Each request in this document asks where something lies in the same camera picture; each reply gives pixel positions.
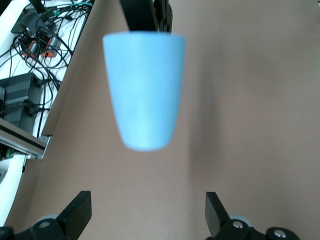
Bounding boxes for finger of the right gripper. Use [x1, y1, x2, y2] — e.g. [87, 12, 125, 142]
[119, 0, 159, 33]
[154, 0, 174, 35]

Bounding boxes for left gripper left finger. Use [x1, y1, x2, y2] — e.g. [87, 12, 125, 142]
[13, 190, 93, 240]

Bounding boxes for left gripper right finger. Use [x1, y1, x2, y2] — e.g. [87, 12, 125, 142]
[205, 191, 266, 240]

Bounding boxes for light blue plastic cup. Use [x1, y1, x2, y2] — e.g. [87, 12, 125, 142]
[101, 31, 187, 153]

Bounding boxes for aluminium profile beam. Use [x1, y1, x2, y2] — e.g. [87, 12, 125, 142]
[0, 117, 51, 161]

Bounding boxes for brown table cover sheet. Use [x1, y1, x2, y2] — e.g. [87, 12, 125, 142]
[3, 0, 320, 240]

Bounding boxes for orange and black device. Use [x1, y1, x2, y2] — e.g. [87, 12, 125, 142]
[21, 34, 60, 60]

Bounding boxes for dark grey flat plate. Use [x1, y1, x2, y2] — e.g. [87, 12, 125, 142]
[10, 9, 52, 35]

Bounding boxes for dark grey electronics box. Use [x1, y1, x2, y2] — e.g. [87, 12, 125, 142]
[0, 73, 43, 131]

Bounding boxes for teal cable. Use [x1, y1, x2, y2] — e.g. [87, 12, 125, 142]
[52, 0, 96, 16]

